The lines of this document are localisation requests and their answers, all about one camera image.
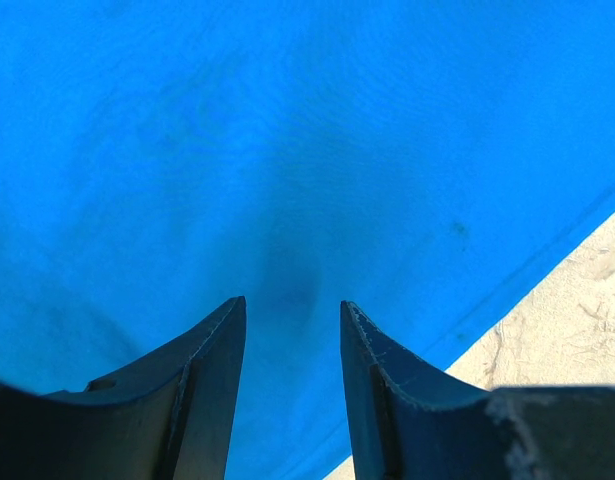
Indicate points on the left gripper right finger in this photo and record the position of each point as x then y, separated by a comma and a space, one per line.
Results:
409, 420

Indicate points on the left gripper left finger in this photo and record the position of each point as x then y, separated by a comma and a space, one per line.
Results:
167, 415

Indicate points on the blue garment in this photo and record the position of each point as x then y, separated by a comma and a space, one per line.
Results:
431, 161

